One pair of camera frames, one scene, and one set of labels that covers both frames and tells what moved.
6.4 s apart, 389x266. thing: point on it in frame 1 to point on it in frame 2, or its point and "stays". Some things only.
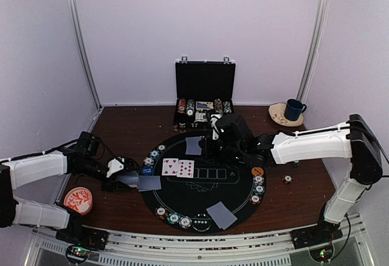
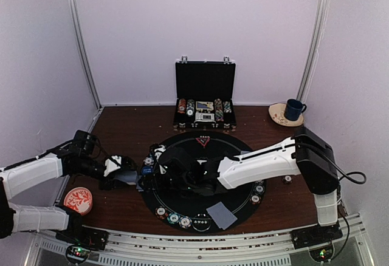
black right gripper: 203,144 to 148,184
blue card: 221,215 stays
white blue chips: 185,221 stays
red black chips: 255,199 stays
